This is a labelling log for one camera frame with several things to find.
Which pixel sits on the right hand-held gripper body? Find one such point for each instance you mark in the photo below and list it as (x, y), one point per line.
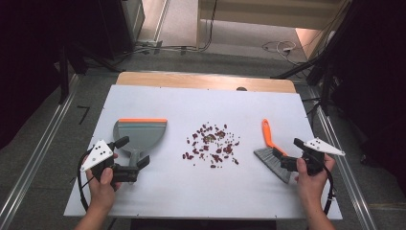
(314, 159)

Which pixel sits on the metal floor rail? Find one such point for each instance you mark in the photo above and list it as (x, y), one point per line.
(344, 166)
(38, 147)

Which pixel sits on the pile of red beans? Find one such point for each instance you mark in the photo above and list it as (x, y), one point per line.
(210, 143)

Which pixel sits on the person's left hand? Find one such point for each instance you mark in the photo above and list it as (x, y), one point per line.
(102, 191)

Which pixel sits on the orange brush with grey bristles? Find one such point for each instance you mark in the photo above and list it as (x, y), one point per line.
(271, 161)

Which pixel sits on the grey dustpan with orange edge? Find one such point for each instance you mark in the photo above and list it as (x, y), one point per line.
(142, 134)

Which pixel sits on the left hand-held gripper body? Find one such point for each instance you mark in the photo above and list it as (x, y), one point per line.
(99, 155)

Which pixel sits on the dark equipment cabinet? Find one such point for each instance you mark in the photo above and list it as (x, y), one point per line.
(127, 22)

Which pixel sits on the wooden table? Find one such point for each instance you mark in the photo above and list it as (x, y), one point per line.
(191, 80)

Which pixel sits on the black metal stand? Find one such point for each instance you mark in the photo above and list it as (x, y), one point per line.
(63, 73)
(325, 86)

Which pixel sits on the light wooden cabinet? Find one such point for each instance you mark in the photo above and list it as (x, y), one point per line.
(261, 12)

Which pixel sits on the dark curtain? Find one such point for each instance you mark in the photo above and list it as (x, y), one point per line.
(376, 80)
(28, 64)

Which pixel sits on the white table sheet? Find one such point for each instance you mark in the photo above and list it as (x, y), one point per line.
(191, 191)

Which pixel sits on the grey power strip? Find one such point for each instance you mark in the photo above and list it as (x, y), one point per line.
(150, 43)

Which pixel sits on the person's right hand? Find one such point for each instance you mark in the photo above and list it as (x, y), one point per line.
(314, 188)

